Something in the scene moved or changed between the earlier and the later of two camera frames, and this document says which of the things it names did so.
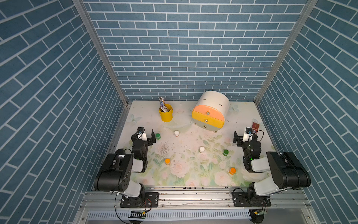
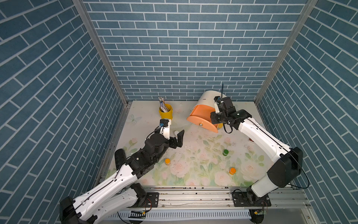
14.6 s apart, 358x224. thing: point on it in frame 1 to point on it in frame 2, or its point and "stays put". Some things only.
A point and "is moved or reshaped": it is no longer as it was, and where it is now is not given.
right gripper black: x=239 y=141 to x=212 y=115
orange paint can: x=167 y=161 stays put
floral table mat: x=184 y=155 stays put
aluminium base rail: x=197 y=206 stays put
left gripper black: x=149 y=141 to x=179 y=142
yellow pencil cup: x=166 y=116 stays put
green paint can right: x=225 y=152 stays put
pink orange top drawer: x=209 y=111 is moved or reshaped
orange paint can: x=232 y=171 stays put
